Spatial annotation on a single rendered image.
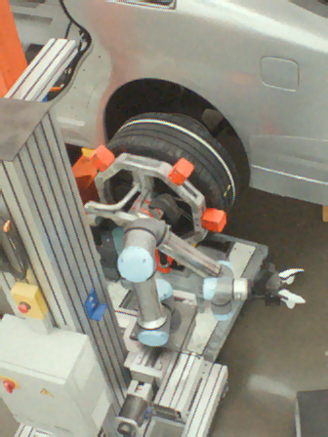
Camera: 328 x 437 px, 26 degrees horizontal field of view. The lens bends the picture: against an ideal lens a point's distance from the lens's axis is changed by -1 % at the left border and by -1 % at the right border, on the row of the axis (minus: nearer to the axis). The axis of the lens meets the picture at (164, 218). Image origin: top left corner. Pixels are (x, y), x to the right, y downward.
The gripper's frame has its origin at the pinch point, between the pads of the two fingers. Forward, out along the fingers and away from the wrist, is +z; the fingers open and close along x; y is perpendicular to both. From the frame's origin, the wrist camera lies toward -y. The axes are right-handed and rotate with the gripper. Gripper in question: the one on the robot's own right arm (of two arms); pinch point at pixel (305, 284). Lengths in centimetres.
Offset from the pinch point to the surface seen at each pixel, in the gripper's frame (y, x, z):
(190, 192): 15, -73, -48
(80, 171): 39, -125, -114
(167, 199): 11, -63, -57
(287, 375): 118, -53, -5
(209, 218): 26, -68, -40
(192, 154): 1, -82, -46
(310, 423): 90, -4, 5
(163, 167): 2, -74, -59
